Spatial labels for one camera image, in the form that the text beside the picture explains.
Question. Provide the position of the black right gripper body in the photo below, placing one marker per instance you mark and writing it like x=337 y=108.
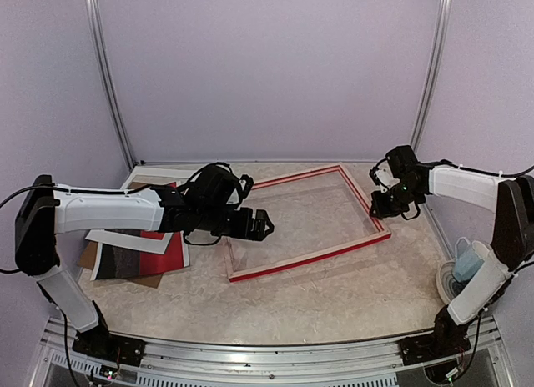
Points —
x=392 y=205

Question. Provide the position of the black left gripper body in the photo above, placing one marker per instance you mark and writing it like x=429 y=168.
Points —
x=213 y=221

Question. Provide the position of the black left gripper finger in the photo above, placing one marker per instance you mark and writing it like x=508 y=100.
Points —
x=262 y=219
x=261 y=234

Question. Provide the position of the red wooden picture frame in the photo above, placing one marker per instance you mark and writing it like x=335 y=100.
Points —
x=318 y=213

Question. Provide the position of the white mat board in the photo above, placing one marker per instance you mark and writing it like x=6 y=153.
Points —
x=141 y=243

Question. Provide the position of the red and dark photo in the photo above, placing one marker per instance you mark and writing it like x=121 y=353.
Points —
x=176 y=256

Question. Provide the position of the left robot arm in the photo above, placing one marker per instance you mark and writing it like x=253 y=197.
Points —
x=51 y=210

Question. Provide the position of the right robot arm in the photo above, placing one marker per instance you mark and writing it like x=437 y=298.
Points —
x=481 y=271

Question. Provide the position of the white plate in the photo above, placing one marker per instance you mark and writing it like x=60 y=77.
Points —
x=448 y=286

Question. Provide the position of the brown backing board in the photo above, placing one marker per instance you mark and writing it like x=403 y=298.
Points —
x=108 y=262

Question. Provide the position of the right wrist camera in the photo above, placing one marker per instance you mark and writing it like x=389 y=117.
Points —
x=395 y=165

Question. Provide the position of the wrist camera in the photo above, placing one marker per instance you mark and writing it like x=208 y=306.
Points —
x=395 y=165
x=216 y=186

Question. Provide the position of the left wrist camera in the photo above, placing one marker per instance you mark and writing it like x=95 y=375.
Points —
x=216 y=186

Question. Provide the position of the back aluminium rail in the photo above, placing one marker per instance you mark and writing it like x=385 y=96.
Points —
x=261 y=161

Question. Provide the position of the right aluminium corner post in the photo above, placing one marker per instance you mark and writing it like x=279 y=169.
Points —
x=432 y=72

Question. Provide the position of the aluminium corner post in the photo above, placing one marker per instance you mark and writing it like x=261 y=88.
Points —
x=432 y=72
x=96 y=28

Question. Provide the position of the front aluminium rail base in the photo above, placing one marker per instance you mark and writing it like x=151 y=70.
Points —
x=368 y=362

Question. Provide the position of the left aluminium corner post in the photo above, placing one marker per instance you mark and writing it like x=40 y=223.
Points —
x=96 y=28

